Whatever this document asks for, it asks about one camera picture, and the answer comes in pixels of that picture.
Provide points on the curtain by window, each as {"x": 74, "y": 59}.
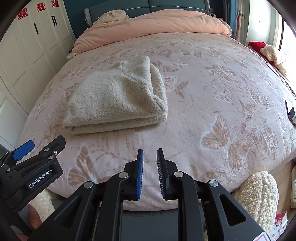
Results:
{"x": 239, "y": 19}

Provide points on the floral patterned box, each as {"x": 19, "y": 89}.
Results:
{"x": 279, "y": 226}

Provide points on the peach pink duvet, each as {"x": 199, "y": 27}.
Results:
{"x": 163, "y": 21}

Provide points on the framed picture on floor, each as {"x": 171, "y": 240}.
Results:
{"x": 293, "y": 195}

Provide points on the cream sweater with black hearts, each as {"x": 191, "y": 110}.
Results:
{"x": 129, "y": 94}

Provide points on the teal upholstered headboard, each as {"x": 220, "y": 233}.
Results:
{"x": 135, "y": 8}

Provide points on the cream towel at headboard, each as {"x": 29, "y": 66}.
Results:
{"x": 114, "y": 15}

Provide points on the dark bed frame base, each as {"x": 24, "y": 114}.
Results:
{"x": 181, "y": 224}

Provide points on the red cushion by window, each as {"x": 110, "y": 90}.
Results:
{"x": 256, "y": 47}

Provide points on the black smartphone on bed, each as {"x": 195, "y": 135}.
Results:
{"x": 290, "y": 112}

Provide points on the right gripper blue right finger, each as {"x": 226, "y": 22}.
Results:
{"x": 164, "y": 177}

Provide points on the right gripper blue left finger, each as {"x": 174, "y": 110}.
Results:
{"x": 139, "y": 172}

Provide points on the white wardrobe with red stickers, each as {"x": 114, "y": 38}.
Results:
{"x": 33, "y": 49}

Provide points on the cream fluffy rug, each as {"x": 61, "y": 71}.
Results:
{"x": 258, "y": 195}

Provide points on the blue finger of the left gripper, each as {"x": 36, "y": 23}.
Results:
{"x": 23, "y": 150}

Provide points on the person's left hand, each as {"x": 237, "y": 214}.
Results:
{"x": 34, "y": 220}

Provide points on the pink butterfly bed blanket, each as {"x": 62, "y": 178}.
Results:
{"x": 227, "y": 117}

